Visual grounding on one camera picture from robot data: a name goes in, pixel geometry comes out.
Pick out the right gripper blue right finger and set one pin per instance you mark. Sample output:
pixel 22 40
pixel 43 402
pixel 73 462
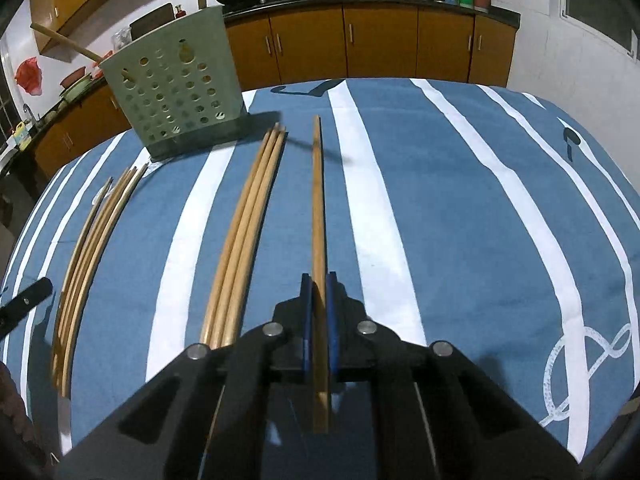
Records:
pixel 435 414

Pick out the yellow detergent bottle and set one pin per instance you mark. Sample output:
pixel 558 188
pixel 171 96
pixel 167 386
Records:
pixel 21 136

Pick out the red plastic bag on wall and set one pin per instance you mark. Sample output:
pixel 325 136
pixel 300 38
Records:
pixel 29 76

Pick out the blue white striped tablecloth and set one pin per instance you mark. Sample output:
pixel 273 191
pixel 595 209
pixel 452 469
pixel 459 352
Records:
pixel 375 279

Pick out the black countertop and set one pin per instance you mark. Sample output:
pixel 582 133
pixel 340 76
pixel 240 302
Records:
pixel 300 5

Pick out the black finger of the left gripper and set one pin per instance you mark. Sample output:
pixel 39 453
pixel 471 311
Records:
pixel 19 307

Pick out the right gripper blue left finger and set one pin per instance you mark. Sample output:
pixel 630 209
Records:
pixel 203 416

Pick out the stacked bowls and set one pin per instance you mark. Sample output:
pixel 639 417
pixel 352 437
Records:
pixel 74 84

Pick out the green perforated utensil holder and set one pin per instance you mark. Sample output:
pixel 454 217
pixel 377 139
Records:
pixel 178 86

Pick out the dark cutting board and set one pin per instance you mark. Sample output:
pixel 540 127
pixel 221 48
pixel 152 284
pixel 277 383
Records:
pixel 152 20

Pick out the lower wooden cabinets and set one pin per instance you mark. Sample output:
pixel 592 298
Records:
pixel 300 50

